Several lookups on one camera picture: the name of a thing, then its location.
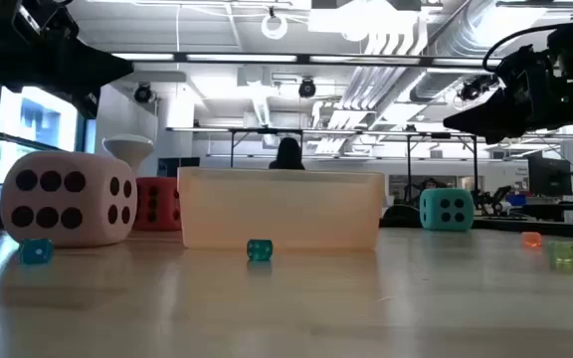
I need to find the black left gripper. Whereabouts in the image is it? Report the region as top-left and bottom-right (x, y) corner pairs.
(0, 0), (135, 119)

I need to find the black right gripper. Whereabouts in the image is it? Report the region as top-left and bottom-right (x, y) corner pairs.
(443, 44), (573, 146)

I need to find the large pink foam die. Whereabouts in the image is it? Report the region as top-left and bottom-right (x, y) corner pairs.
(0, 150), (138, 249)

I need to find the large teal foam die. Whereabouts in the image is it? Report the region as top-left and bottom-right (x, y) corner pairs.
(419, 187), (476, 232)

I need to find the small orange translucent die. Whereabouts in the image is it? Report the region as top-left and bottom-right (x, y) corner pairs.
(520, 231), (543, 250)

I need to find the large red foam die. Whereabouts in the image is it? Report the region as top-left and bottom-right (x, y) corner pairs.
(133, 176), (182, 232)

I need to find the small yellow-green translucent die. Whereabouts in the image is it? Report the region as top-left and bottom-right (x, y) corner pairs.
(547, 241), (573, 273)

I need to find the small blue translucent die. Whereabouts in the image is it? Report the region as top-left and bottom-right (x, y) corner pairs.
(19, 238), (54, 265)

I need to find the orange translucent plastic bin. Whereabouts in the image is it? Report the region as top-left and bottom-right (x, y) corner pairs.
(176, 166), (386, 251)

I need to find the small teal translucent die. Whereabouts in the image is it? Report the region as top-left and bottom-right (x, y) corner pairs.
(246, 239), (274, 262)

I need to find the white funnel-shaped lamp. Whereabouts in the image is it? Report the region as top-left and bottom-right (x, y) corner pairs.
(101, 133), (156, 173)

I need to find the black computer monitor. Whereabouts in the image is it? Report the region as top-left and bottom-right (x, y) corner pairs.
(527, 156), (573, 198)

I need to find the long ceiling light bar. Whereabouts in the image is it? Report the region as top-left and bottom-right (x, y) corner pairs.
(109, 52), (504, 70)

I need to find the person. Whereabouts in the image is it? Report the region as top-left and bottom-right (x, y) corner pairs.
(268, 136), (306, 171)

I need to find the black ceiling camera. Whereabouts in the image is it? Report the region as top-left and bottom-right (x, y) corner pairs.
(133, 82), (157, 104)
(457, 74), (499, 103)
(297, 78), (317, 99)

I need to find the window with dark frame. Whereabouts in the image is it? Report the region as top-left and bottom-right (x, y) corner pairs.
(0, 85), (97, 186)

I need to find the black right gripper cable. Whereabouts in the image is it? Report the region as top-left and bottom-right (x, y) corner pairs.
(481, 22), (573, 74)

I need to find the black frame workbench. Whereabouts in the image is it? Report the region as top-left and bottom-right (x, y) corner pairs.
(166, 126), (481, 205)

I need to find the white cable coil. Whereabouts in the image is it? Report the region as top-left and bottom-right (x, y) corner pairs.
(260, 10), (289, 41)

